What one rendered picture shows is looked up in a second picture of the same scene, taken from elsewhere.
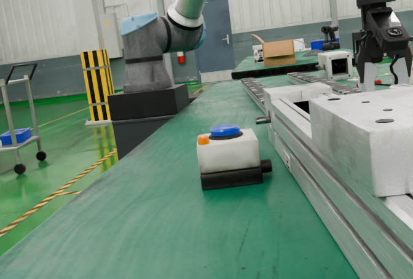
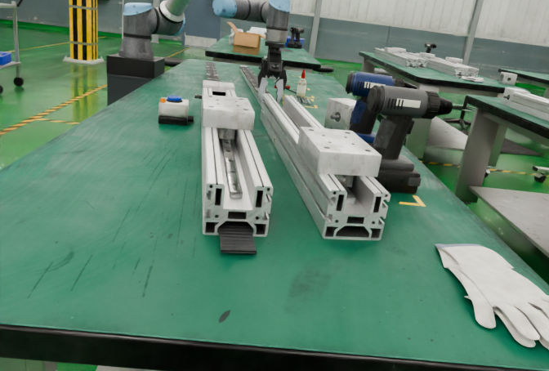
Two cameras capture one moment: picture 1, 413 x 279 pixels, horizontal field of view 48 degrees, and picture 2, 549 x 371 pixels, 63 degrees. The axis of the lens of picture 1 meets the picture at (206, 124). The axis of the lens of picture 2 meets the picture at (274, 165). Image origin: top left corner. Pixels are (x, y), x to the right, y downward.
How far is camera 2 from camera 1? 0.69 m
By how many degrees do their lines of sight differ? 15
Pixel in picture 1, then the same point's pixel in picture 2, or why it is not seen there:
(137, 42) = (134, 23)
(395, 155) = (209, 116)
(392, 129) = (209, 109)
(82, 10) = not seen: outside the picture
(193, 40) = (175, 30)
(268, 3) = not seen: outside the picture
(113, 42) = not seen: outside the picture
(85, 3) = not seen: outside the picture
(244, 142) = (181, 105)
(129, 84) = (124, 51)
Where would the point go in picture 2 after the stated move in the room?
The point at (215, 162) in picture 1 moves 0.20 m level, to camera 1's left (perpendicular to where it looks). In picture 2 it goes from (166, 112) to (90, 105)
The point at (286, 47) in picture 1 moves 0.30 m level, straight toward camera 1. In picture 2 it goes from (252, 41) to (250, 43)
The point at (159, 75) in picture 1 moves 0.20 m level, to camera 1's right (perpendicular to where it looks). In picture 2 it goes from (145, 50) to (192, 55)
